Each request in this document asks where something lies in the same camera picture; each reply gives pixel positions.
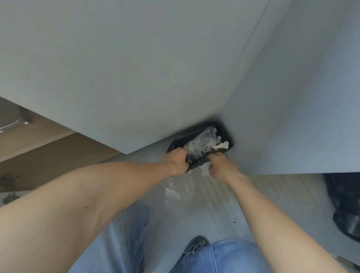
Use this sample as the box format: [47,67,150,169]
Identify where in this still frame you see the clear plastic bag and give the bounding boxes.
[183,126,223,158]

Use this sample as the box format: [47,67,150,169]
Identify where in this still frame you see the person's right forearm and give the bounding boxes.
[228,172,349,273]

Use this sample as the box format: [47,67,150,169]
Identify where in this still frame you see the person's right hand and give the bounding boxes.
[208,151,240,183]

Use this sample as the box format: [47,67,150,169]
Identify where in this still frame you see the person's left hand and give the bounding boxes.
[162,147,189,177]

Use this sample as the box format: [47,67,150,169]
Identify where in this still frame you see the thin black rod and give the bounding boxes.
[330,253,360,268]

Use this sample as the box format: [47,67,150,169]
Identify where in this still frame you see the person's right dark shoe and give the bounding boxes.
[177,235,211,265]

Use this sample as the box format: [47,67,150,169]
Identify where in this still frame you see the black plastic bag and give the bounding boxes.
[323,173,360,242]

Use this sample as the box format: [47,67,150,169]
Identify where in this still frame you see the wooden cabinet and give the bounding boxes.
[0,97,122,193]

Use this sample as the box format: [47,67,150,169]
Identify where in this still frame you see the person's left forearm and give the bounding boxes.
[0,160,173,273]

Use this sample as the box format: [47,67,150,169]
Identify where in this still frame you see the black trash bin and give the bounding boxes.
[166,121,234,172]

